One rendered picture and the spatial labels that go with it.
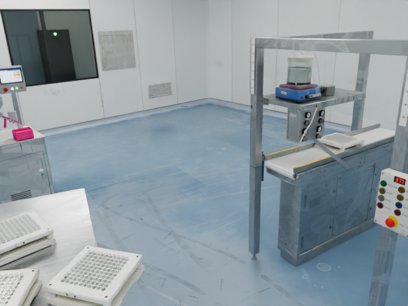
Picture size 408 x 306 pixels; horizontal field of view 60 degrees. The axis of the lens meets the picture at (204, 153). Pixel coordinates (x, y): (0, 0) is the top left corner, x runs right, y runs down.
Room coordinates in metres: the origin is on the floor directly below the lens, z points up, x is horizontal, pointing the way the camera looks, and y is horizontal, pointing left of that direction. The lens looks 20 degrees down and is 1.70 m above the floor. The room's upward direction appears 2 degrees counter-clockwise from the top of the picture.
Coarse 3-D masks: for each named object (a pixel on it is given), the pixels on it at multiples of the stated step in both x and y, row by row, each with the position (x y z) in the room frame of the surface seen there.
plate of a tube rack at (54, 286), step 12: (84, 252) 1.14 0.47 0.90; (108, 252) 1.13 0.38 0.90; (120, 252) 1.13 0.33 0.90; (72, 264) 1.07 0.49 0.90; (132, 264) 1.05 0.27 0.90; (60, 276) 1.00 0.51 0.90; (72, 276) 1.00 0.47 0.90; (120, 276) 0.99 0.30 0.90; (48, 288) 0.95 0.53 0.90; (60, 288) 0.94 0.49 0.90; (72, 288) 0.94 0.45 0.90; (84, 288) 0.94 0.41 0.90; (96, 288) 0.94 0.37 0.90; (108, 288) 0.93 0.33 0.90; (120, 288) 0.95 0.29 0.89; (84, 300) 0.90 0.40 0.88; (96, 300) 0.89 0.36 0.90; (108, 300) 0.88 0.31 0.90
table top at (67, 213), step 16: (64, 192) 1.81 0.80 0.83; (80, 192) 1.81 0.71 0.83; (0, 208) 1.65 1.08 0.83; (16, 208) 1.64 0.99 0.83; (32, 208) 1.64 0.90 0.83; (48, 208) 1.63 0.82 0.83; (64, 208) 1.63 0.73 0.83; (80, 208) 1.62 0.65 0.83; (64, 224) 1.47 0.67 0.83; (80, 224) 1.46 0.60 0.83; (64, 240) 1.33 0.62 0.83; (80, 240) 1.33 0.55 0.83; (32, 256) 1.22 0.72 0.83; (48, 256) 1.22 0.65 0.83; (64, 256) 1.22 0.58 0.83; (48, 272) 1.12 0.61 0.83; (32, 304) 0.95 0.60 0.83; (48, 304) 0.95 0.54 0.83
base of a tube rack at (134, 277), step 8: (136, 272) 1.07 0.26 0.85; (128, 280) 1.02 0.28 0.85; (136, 280) 1.04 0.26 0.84; (128, 288) 0.99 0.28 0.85; (48, 296) 0.96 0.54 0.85; (56, 296) 0.96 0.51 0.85; (64, 296) 0.96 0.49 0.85; (120, 296) 0.95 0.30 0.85; (56, 304) 0.94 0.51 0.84; (64, 304) 0.93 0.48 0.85; (72, 304) 0.92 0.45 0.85; (80, 304) 0.92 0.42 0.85; (88, 304) 0.92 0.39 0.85; (96, 304) 0.92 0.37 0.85; (112, 304) 0.91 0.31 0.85; (120, 304) 0.94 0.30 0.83
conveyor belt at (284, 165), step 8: (352, 136) 2.73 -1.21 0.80; (360, 136) 2.73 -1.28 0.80; (368, 136) 2.72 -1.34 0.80; (376, 136) 2.71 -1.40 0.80; (384, 136) 2.71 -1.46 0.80; (296, 152) 2.40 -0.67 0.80; (304, 152) 2.39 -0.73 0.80; (312, 152) 2.39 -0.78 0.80; (320, 152) 2.38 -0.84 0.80; (272, 160) 2.26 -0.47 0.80; (280, 160) 2.25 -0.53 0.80; (288, 160) 2.25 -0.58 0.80; (296, 160) 2.24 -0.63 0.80; (304, 160) 2.24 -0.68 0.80; (312, 160) 2.23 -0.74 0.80; (272, 168) 2.19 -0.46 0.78; (280, 168) 2.13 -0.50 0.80; (288, 168) 2.11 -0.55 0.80; (288, 176) 2.06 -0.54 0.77
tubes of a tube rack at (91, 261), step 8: (88, 256) 1.10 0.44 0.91; (96, 256) 1.10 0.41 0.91; (104, 256) 1.09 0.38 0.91; (88, 264) 1.05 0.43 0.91; (96, 264) 1.06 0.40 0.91; (104, 264) 1.05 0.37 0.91; (112, 264) 1.05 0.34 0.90; (72, 272) 1.01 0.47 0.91; (80, 272) 1.01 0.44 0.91; (88, 272) 1.01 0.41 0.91; (96, 272) 1.01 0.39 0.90; (104, 272) 1.01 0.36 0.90; (112, 272) 1.01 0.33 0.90; (88, 280) 0.96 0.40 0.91; (96, 280) 0.96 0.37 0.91; (104, 280) 0.96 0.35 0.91
